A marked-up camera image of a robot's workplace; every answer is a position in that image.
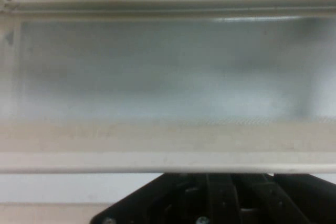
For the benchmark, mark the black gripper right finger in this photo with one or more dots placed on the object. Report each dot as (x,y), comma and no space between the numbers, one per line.
(294,203)

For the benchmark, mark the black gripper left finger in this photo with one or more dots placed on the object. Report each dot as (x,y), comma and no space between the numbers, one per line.
(170,203)

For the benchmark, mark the white translucent fridge drawer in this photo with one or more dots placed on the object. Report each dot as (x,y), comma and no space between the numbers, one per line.
(157,77)

